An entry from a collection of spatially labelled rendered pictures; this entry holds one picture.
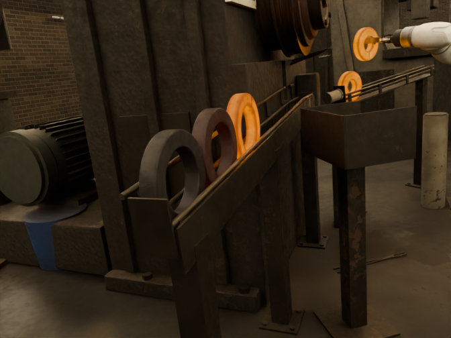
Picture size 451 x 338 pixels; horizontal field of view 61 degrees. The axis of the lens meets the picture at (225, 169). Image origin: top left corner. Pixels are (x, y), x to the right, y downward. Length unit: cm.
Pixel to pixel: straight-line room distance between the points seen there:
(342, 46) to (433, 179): 241
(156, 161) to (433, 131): 185
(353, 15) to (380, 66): 60
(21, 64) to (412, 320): 791
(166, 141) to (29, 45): 810
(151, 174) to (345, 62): 392
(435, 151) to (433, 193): 23
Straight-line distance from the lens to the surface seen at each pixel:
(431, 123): 229
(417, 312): 153
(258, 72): 138
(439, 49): 192
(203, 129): 78
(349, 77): 214
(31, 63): 865
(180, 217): 65
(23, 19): 875
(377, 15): 435
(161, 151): 64
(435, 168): 234
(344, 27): 442
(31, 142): 201
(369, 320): 145
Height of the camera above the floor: 86
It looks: 14 degrees down
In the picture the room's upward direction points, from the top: 6 degrees counter-clockwise
